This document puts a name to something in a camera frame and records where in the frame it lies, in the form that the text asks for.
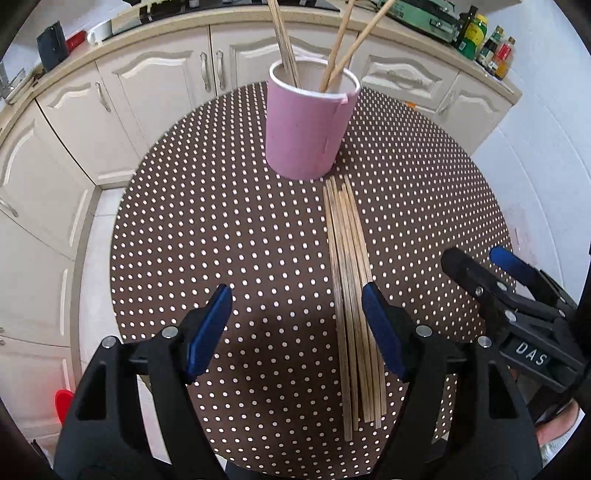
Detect yellow green oil bottle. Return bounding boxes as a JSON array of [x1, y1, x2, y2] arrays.
[[459, 14, 488, 60]]

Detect brown polka dot tablecloth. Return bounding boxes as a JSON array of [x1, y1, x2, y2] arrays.
[[110, 83, 511, 479]]

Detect pink utensil cup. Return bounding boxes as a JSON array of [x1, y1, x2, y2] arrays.
[[264, 57, 361, 180]]

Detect dark oil bottle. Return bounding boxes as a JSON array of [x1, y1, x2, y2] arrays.
[[453, 5, 478, 50]]

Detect green electric grill appliance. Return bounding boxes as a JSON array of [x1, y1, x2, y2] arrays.
[[387, 0, 460, 44]]

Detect cream kitchen base cabinets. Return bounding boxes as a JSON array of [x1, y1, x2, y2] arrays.
[[0, 6, 523, 444]]

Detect black knife block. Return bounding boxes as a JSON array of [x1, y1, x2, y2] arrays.
[[36, 21, 69, 73]]

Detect red label vinegar bottle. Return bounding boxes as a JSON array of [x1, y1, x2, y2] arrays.
[[489, 37, 516, 80]]

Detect white mug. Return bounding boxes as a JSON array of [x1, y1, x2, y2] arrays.
[[86, 20, 113, 46]]

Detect dark sauce bottle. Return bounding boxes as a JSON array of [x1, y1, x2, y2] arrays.
[[476, 25, 504, 68]]

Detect red container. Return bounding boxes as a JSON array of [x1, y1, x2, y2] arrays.
[[66, 30, 87, 53]]

